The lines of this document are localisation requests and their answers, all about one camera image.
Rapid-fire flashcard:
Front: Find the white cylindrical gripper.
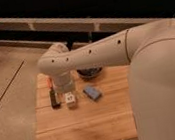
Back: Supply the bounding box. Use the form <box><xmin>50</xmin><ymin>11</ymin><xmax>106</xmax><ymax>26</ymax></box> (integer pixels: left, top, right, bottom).
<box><xmin>52</xmin><ymin>72</ymin><xmax>75</xmax><ymax>94</ymax></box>

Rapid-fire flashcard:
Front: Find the dark ceramic bowl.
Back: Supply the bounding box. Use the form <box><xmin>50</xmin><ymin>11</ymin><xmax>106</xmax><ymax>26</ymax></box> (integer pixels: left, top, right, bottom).
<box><xmin>77</xmin><ymin>67</ymin><xmax>102</xmax><ymax>79</ymax></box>

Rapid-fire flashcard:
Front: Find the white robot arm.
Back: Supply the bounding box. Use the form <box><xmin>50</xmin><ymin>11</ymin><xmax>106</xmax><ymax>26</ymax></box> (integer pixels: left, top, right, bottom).
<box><xmin>38</xmin><ymin>18</ymin><xmax>175</xmax><ymax>140</ymax></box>

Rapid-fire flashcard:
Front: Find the white remote control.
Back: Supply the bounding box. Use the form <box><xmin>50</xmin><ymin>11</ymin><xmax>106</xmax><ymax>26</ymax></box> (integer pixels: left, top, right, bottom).
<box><xmin>64</xmin><ymin>92</ymin><xmax>77</xmax><ymax>108</ymax></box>

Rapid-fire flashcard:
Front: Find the blue sponge block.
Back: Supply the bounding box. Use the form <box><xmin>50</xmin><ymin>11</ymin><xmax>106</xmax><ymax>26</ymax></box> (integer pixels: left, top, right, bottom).
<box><xmin>83</xmin><ymin>86</ymin><xmax>101</xmax><ymax>101</ymax></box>

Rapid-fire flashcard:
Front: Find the wooden table board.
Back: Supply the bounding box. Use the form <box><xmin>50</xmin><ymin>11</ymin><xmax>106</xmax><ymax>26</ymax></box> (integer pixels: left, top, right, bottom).
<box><xmin>35</xmin><ymin>66</ymin><xmax>137</xmax><ymax>140</ymax></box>

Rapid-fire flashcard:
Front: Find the black brush orange handle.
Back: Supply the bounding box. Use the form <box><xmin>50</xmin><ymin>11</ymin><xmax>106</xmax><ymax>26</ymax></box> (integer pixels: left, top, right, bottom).
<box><xmin>47</xmin><ymin>77</ymin><xmax>61</xmax><ymax>109</ymax></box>

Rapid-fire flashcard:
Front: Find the metal shelf rail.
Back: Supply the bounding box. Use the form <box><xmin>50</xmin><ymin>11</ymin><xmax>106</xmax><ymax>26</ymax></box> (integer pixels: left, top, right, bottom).
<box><xmin>0</xmin><ymin>0</ymin><xmax>175</xmax><ymax>60</ymax></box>

